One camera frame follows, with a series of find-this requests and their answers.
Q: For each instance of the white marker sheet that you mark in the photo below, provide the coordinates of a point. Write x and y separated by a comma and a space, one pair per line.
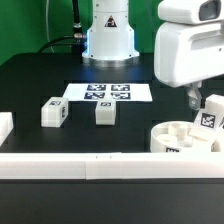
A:
120, 92

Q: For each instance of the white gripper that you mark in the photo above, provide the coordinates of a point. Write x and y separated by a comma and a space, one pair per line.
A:
189, 45

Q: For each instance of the white fence bar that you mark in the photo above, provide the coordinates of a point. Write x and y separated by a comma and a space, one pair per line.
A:
111, 165
6, 125

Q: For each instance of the white front fence bar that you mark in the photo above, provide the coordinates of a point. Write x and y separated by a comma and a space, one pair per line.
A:
111, 165

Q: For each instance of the white left fence bar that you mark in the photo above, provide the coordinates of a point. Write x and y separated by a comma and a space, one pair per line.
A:
6, 125

